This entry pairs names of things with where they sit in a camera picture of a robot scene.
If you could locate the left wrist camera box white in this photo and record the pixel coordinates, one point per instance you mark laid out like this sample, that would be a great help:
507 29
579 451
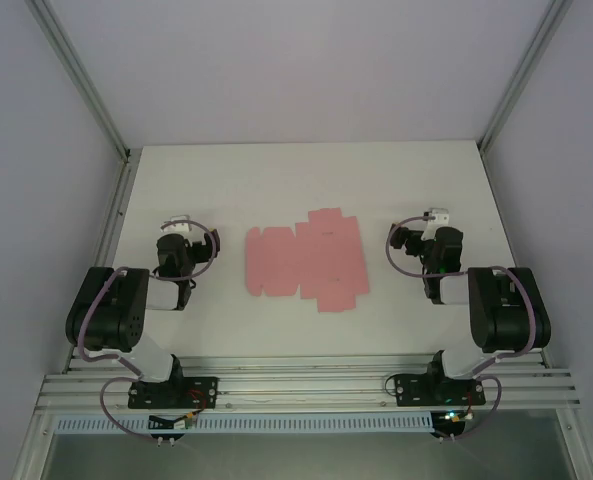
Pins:
180 222

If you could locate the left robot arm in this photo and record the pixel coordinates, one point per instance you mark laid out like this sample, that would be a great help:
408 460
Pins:
101 310

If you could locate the pink paper box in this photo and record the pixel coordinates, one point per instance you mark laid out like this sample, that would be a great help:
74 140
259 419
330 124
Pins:
321 260

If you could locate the aluminium mounting rail bed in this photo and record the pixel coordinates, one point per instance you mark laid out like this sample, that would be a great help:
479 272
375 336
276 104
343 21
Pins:
301 385

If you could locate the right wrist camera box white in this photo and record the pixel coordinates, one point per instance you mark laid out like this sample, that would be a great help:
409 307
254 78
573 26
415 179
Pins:
438 216

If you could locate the small wiring connector plug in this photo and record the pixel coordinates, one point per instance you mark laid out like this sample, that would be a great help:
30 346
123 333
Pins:
456 419
183 422

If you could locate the aluminium frame post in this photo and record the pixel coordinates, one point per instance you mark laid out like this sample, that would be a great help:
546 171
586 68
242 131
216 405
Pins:
526 65
76 65

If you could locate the aluminium table side rail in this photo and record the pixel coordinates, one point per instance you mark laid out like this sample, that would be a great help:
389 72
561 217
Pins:
118 200

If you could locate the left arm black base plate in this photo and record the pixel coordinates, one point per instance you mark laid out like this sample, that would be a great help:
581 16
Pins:
206 387

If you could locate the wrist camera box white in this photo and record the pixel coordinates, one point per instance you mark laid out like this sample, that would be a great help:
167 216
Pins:
180 222
438 216

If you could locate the grey metal sheet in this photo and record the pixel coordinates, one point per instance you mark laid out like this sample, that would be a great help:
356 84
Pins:
301 460

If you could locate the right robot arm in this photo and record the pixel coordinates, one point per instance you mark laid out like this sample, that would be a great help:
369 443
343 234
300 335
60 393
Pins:
501 310

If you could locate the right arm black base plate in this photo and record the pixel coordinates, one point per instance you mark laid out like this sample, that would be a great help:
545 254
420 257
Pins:
411 390

